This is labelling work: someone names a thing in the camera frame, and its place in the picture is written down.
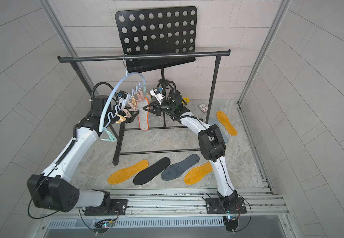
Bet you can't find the grey orange-edged insole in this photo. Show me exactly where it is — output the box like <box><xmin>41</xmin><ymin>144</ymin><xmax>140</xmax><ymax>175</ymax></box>
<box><xmin>137</xmin><ymin>98</ymin><xmax>149</xmax><ymax>131</ymax></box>

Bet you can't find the light blue clip hanger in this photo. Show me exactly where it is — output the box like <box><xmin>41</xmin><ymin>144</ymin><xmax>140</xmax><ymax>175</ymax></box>
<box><xmin>98</xmin><ymin>54</ymin><xmax>146</xmax><ymax>132</ymax></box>

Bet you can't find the yellow insole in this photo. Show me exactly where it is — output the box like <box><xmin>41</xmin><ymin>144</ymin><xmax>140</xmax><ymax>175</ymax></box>
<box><xmin>107</xmin><ymin>160</ymin><xmax>149</xmax><ymax>184</ymax></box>

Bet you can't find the white black insole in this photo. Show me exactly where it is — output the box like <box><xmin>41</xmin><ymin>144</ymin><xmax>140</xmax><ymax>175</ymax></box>
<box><xmin>133</xmin><ymin>157</ymin><xmax>171</xmax><ymax>185</ymax></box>

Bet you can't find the beige yellow-edged insole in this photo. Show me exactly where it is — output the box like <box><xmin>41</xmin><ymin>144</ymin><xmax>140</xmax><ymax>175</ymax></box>
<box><xmin>216</xmin><ymin>111</ymin><xmax>238</xmax><ymax>136</ymax></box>

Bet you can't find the grey dark-edged insole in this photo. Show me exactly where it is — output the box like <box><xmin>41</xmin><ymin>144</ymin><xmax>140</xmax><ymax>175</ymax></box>
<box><xmin>161</xmin><ymin>154</ymin><xmax>200</xmax><ymax>181</ymax></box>

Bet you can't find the grey yellow-edged insole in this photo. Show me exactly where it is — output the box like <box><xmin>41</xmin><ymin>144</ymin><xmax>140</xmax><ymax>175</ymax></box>
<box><xmin>184</xmin><ymin>162</ymin><xmax>213</xmax><ymax>185</ymax></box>

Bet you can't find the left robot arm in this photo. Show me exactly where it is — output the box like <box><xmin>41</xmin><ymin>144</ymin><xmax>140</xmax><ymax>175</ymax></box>
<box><xmin>27</xmin><ymin>83</ymin><xmax>120</xmax><ymax>216</ymax></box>

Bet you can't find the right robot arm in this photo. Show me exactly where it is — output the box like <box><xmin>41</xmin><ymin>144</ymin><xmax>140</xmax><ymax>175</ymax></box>
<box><xmin>143</xmin><ymin>79</ymin><xmax>239</xmax><ymax>212</ymax></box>

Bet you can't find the yellow clothes peg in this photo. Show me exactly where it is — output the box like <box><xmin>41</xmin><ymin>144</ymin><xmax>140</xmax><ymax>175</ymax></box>
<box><xmin>115</xmin><ymin>113</ymin><xmax>126</xmax><ymax>124</ymax></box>

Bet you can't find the green clothes peg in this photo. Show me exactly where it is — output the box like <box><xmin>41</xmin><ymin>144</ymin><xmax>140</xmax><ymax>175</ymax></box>
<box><xmin>143</xmin><ymin>84</ymin><xmax>147</xmax><ymax>95</ymax></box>
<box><xmin>101</xmin><ymin>130</ymin><xmax>117</xmax><ymax>142</ymax></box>

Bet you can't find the black clothes rack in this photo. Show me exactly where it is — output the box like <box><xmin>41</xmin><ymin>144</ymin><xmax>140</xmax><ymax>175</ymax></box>
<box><xmin>57</xmin><ymin>49</ymin><xmax>231</xmax><ymax>166</ymax></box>

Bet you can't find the black music stand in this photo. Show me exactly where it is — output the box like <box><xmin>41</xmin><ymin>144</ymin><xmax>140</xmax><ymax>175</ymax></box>
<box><xmin>114</xmin><ymin>5</ymin><xmax>198</xmax><ymax>127</ymax></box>

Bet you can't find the left circuit board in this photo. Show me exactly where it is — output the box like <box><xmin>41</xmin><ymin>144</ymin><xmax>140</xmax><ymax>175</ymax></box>
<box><xmin>94</xmin><ymin>219</ymin><xmax>115</xmax><ymax>234</ymax></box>

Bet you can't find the circuit board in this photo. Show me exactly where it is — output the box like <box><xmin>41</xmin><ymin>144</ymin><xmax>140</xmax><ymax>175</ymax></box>
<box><xmin>223</xmin><ymin>216</ymin><xmax>239</xmax><ymax>233</ymax></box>
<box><xmin>94</xmin><ymin>219</ymin><xmax>115</xmax><ymax>234</ymax></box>

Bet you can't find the right circuit board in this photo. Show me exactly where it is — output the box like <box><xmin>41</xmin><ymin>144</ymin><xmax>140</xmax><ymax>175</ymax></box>
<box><xmin>223</xmin><ymin>216</ymin><xmax>239</xmax><ymax>233</ymax></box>

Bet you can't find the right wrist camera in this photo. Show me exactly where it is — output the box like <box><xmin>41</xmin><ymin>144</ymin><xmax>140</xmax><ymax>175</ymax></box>
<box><xmin>150</xmin><ymin>87</ymin><xmax>165</xmax><ymax>104</ymax></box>

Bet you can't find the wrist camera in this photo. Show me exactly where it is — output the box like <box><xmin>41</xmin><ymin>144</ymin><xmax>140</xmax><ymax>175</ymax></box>
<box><xmin>150</xmin><ymin>87</ymin><xmax>165</xmax><ymax>104</ymax></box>
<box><xmin>117</xmin><ymin>90</ymin><xmax>130</xmax><ymax>105</ymax></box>

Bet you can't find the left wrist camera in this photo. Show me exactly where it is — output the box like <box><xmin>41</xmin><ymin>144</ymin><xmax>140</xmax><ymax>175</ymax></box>
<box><xmin>117</xmin><ymin>90</ymin><xmax>130</xmax><ymax>105</ymax></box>

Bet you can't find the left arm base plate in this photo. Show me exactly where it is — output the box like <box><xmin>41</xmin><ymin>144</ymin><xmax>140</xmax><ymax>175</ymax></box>
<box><xmin>83</xmin><ymin>199</ymin><xmax>128</xmax><ymax>216</ymax></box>

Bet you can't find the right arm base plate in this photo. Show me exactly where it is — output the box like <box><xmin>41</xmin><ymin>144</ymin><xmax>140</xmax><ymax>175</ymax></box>
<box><xmin>204</xmin><ymin>197</ymin><xmax>247</xmax><ymax>214</ymax></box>

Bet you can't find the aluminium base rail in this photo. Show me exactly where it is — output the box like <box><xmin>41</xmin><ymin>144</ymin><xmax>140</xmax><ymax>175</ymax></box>
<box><xmin>39</xmin><ymin>188</ymin><xmax>290</xmax><ymax>221</ymax></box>

